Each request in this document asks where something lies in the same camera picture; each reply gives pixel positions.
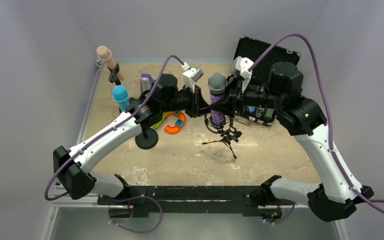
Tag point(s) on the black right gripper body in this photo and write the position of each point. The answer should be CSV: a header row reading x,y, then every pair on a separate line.
x,y
235,100

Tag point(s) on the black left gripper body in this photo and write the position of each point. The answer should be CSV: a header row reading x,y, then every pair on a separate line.
x,y
194,103

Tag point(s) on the purple glitter microphone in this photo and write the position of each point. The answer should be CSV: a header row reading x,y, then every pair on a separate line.
x,y
217,83

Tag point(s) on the black shock mount tripod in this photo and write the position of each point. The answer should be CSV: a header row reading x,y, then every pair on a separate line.
x,y
226,130

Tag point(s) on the black mic stand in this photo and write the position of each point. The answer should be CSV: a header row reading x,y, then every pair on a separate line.
x,y
113,77
147,139

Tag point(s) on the blue microphone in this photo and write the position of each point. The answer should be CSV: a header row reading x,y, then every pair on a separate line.
x,y
121,96

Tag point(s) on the pink microphone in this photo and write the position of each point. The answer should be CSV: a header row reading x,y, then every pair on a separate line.
x,y
105,54

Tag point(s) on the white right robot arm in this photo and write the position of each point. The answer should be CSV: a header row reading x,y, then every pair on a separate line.
x,y
339,192

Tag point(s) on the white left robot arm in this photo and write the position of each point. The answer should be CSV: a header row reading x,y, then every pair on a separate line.
x,y
73,167

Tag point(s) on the blue toy brick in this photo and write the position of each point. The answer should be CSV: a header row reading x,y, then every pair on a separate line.
x,y
179,123

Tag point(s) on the lime long toy brick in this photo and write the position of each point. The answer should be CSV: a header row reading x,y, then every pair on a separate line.
x,y
158,124

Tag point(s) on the orange curved track piece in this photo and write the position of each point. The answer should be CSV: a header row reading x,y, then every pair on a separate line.
x,y
173,129

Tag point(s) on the purple metronome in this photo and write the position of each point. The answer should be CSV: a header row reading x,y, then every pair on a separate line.
x,y
146,82

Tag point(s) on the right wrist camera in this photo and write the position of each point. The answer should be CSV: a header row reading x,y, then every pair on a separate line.
x,y
242,65

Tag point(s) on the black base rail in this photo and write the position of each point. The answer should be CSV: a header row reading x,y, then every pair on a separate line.
x,y
249,201

